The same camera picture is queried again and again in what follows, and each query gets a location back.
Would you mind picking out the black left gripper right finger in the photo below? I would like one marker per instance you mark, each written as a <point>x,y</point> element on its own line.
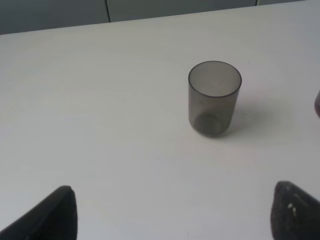
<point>295,214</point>

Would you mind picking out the pink translucent plastic cup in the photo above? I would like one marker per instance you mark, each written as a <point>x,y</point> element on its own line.
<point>317,104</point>

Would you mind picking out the grey translucent plastic cup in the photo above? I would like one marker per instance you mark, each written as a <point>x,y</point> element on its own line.
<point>213,89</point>

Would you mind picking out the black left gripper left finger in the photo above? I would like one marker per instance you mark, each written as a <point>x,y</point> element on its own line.
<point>54,218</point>

